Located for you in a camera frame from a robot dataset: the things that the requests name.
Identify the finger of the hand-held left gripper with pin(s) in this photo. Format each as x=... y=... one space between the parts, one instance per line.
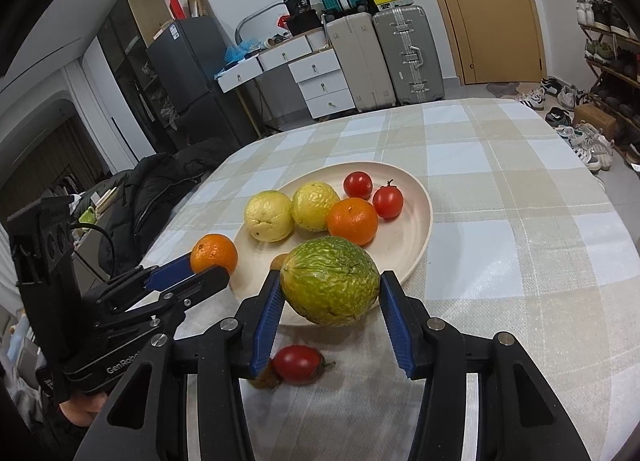
x=167 y=274
x=205 y=284

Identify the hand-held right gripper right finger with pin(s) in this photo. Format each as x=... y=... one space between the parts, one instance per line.
x=400 y=336

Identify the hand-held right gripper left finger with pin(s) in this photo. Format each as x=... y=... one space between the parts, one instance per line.
x=265 y=326

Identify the orange mandarin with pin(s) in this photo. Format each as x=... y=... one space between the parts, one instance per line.
x=352 y=222
x=215 y=251

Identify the green yellow passion fruit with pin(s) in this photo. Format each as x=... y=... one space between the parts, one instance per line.
x=330 y=281

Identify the yellow wrinkled guava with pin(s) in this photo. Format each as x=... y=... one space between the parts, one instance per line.
x=268 y=216
x=315 y=206

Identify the cream round plate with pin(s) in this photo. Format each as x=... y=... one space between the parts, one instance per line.
x=410 y=228

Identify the red cherry tomato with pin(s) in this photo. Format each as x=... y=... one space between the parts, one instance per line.
x=388 y=202
x=357 y=185
x=297 y=363

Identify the person's left hand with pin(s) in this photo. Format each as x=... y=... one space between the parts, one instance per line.
x=82 y=408

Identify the small brown fruit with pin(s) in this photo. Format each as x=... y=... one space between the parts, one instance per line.
x=265 y=380
x=279 y=262

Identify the black puffer jacket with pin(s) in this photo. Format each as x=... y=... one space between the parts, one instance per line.
x=150 y=191

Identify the dark grey fridge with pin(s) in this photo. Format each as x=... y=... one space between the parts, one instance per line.
x=200 y=81

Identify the dark glass door cabinet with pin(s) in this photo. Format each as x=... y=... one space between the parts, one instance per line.
x=125 y=51

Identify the white desk with drawers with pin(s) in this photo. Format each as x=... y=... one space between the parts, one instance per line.
x=320 y=86

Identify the blue plastic bag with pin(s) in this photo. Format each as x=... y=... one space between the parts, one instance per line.
x=240 y=52

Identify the red flat box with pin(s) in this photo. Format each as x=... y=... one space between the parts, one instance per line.
x=177 y=8

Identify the grey door mat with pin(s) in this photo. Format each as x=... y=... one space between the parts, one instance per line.
x=502 y=88

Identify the scattered sneakers group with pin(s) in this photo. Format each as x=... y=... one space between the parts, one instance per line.
x=585 y=141

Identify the beige suitcase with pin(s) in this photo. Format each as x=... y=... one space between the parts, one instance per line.
x=360 y=63

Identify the small red item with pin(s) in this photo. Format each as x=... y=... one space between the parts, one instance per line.
x=283 y=21

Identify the flat cardboard box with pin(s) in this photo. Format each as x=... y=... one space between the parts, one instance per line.
x=196 y=2

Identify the curved metal tube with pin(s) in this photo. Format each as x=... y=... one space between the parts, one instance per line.
x=252 y=13

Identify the silver suitcase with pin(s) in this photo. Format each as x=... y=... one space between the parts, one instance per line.
x=407 y=56

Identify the brown cardboard box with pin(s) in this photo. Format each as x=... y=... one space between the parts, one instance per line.
x=595 y=122

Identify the black packet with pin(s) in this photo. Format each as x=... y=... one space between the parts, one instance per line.
x=297 y=2

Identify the wooden door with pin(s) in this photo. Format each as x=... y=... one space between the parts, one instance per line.
x=485 y=16

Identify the black yellow shoe box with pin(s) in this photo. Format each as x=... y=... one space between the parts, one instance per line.
x=392 y=0

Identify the wooden shoe rack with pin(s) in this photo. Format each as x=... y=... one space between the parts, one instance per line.
x=607 y=68

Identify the rows of assorted shoes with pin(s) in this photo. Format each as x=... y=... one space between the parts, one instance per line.
x=602 y=16

